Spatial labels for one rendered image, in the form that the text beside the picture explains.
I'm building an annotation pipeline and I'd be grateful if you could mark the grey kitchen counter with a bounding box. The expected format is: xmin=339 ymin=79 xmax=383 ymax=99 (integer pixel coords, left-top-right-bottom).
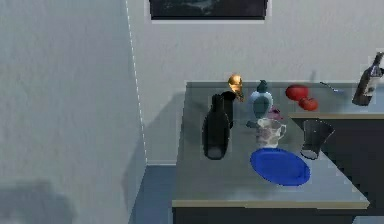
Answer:
xmin=171 ymin=80 xmax=384 ymax=224

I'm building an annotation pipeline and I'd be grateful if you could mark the dark green bottle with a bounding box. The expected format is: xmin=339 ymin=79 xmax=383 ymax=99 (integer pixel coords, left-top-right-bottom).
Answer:
xmin=201 ymin=93 xmax=232 ymax=161

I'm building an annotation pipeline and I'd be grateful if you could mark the black cylinder container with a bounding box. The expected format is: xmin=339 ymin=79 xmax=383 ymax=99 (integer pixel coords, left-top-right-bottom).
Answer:
xmin=221 ymin=90 xmax=238 ymax=130

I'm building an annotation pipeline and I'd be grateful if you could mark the golden round ornament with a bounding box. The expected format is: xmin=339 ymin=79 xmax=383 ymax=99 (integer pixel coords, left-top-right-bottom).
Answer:
xmin=227 ymin=73 xmax=245 ymax=102

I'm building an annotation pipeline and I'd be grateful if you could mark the pale blue spray bottle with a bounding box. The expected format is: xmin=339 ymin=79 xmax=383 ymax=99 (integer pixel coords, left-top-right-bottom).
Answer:
xmin=249 ymin=79 xmax=275 ymax=120

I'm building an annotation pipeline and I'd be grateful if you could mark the white patterned mug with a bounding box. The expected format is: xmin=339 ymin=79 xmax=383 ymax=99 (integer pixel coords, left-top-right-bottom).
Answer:
xmin=255 ymin=117 xmax=288 ymax=149

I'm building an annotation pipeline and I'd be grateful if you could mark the small purple object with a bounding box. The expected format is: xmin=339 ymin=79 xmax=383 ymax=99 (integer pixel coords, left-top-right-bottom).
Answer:
xmin=268 ymin=106 xmax=284 ymax=121

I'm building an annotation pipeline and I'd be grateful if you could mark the blue plate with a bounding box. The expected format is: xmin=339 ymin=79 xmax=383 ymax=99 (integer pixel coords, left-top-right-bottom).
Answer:
xmin=249 ymin=147 xmax=312 ymax=187

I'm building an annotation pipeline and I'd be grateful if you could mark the large red tomato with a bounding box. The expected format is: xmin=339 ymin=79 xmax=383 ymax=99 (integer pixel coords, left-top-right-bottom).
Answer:
xmin=285 ymin=84 xmax=310 ymax=102

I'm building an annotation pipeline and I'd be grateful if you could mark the small red tomato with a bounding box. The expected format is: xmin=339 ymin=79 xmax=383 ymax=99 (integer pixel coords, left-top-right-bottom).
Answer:
xmin=298 ymin=97 xmax=319 ymax=112

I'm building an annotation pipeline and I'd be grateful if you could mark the silver spoon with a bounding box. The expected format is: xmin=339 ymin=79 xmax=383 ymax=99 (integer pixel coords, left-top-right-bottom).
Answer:
xmin=319 ymin=81 xmax=345 ymax=94

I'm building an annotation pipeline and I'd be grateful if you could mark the dark wine bottle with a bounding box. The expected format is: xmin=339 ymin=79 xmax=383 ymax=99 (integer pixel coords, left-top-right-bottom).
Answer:
xmin=351 ymin=51 xmax=384 ymax=107

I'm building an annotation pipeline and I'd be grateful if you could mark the dark framed wall picture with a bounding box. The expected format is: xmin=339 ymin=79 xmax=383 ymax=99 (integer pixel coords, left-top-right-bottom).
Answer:
xmin=148 ymin=0 xmax=270 ymax=21

